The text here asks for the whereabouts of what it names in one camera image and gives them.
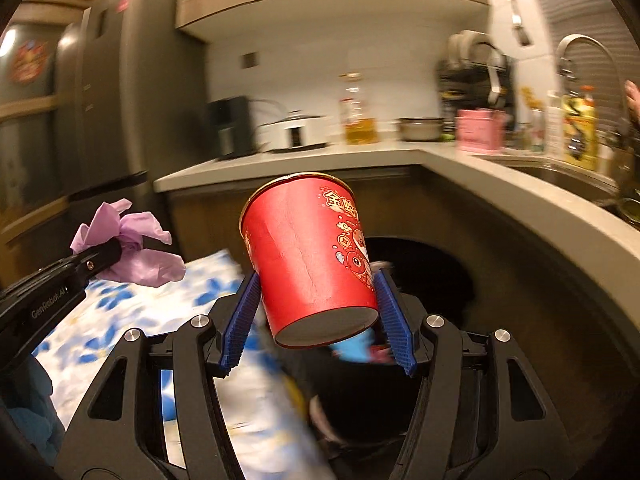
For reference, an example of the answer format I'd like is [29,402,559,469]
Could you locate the blue disposable glove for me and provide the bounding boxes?
[330,330,386,363]

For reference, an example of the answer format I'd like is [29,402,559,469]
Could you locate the black dish rack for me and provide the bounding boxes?
[437,30,516,126]

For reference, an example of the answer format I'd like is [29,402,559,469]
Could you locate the window blinds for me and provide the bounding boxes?
[535,0,640,126]

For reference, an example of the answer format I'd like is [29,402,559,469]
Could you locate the white rice cooker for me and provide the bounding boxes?
[256,112,333,153]

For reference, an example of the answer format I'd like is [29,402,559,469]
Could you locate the wooden glass door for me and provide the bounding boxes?
[0,0,96,281]

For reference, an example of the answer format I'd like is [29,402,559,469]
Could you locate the pink utensil holder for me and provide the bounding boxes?
[456,108,506,153]

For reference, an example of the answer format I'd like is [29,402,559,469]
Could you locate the yellow detergent bottle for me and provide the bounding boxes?
[562,85,599,171]

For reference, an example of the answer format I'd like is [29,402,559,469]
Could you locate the black trash bin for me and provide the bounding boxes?
[285,237,481,461]

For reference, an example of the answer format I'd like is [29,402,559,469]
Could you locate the cooking oil bottle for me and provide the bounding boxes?
[340,74,378,146]

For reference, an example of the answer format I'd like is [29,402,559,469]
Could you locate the red paper cup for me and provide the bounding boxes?
[239,172,379,350]

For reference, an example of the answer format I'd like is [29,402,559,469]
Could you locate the hanging metal spatula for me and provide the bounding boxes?
[502,0,533,46]

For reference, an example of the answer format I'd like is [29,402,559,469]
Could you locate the green bowl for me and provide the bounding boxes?
[617,197,640,226]

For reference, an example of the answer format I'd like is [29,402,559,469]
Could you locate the steel kitchen faucet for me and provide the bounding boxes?
[556,34,631,126]

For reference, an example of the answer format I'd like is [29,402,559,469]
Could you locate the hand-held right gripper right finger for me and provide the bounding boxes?
[374,269,583,480]

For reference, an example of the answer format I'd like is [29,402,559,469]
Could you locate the grey kitchen counter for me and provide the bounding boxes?
[153,141,640,361]

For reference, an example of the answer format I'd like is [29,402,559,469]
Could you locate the steel basin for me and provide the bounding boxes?
[395,117,446,142]

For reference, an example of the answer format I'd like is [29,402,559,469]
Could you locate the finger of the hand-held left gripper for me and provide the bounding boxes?
[54,237,124,285]

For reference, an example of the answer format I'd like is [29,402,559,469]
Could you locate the round flower sticker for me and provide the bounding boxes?
[10,40,48,83]

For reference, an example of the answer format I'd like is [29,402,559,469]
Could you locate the black air fryer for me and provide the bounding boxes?
[207,96,253,160]

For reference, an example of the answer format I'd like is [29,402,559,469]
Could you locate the dark grey refrigerator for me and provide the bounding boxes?
[52,0,208,261]

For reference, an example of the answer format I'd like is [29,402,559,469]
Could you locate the blue floral tablecloth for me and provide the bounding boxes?
[32,250,336,480]

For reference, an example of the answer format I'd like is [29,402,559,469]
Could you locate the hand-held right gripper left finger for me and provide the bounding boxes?
[55,272,262,480]

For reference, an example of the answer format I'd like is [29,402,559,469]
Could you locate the white plastic bottle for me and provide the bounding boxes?
[545,91,565,156]

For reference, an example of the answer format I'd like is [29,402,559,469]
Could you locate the person's left hand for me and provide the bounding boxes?
[0,355,66,466]

